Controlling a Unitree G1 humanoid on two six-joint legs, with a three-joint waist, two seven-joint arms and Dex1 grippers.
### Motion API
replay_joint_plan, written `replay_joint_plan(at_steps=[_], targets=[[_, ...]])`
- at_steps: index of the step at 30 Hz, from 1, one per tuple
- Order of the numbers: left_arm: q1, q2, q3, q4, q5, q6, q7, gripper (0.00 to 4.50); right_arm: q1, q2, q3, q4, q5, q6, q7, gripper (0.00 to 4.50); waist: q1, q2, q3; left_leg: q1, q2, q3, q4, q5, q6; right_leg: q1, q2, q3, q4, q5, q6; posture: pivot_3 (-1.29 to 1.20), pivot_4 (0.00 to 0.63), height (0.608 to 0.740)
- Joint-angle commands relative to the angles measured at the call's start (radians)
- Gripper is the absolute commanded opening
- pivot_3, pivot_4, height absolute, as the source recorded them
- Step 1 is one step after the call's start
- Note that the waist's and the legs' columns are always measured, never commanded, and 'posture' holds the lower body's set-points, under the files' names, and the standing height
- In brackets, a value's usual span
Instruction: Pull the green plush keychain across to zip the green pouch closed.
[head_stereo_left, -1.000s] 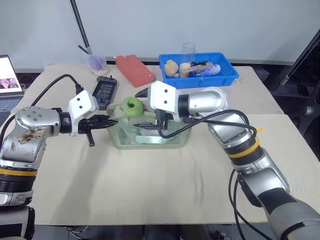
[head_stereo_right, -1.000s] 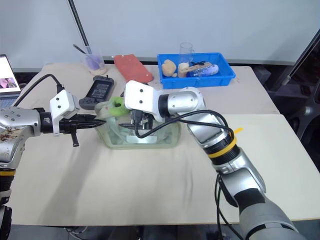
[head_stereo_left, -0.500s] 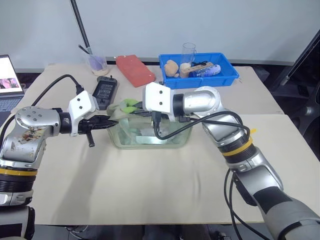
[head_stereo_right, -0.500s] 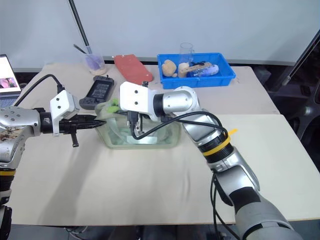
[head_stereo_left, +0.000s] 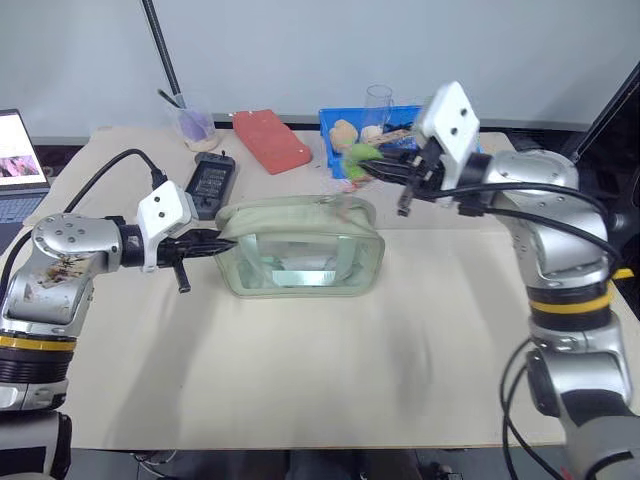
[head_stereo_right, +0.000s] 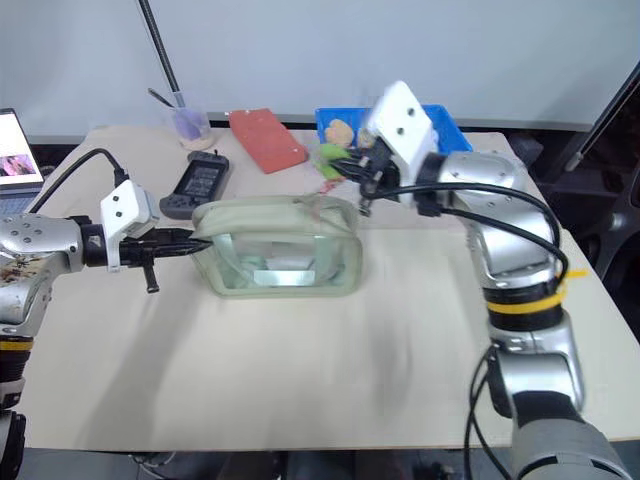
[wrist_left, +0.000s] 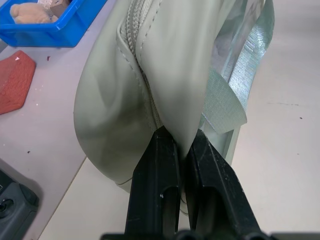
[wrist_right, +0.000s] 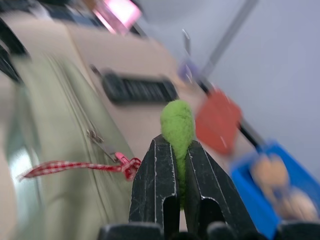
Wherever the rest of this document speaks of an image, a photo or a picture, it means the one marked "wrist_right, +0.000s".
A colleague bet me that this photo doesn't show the silver zipper slider with pull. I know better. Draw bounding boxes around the silver zipper slider with pull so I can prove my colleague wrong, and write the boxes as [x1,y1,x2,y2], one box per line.
[86,128,120,163]

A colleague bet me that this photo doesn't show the blue plastic bin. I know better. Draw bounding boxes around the blue plastic bin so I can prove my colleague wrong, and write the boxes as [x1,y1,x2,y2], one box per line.
[229,139,320,240]

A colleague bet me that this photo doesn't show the grey metal rod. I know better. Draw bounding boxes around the grey metal rod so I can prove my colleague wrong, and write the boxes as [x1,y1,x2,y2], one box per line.
[199,0,260,83]

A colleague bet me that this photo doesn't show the pale green zip pouch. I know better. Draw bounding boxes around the pale green zip pouch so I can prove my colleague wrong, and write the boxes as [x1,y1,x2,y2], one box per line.
[4,51,141,240]

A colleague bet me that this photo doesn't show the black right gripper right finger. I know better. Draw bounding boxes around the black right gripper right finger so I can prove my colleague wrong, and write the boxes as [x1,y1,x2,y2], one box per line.
[184,140,257,233]

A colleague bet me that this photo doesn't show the tan round object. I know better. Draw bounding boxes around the tan round object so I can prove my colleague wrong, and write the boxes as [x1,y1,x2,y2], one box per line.
[276,188,320,222]
[251,154,291,198]

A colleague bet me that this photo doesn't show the green plush keychain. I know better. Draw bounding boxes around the green plush keychain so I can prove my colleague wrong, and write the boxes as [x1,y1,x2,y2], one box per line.
[159,99,195,210]

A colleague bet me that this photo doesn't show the red square block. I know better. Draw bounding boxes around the red square block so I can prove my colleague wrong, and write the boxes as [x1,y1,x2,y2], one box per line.
[194,87,243,156]

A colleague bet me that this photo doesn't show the black ribbed remote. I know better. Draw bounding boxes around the black ribbed remote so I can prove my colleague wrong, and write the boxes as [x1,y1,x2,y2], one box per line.
[101,71,180,105]

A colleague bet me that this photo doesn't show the pink translucent box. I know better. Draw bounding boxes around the pink translucent box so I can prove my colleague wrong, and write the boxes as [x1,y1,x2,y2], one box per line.
[93,0,141,36]

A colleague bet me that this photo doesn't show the purple clip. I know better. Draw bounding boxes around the purple clip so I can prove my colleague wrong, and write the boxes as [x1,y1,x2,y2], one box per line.
[177,58,200,82]

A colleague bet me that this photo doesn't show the black strap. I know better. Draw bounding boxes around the black strap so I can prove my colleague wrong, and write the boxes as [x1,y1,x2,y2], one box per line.
[0,18,31,83]

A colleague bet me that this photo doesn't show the red checked ribbon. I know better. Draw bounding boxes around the red checked ribbon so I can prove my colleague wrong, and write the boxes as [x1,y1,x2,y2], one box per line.
[16,157,142,183]

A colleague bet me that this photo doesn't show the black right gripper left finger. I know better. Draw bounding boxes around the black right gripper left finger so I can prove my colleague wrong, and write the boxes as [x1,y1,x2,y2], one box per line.
[128,138,180,232]

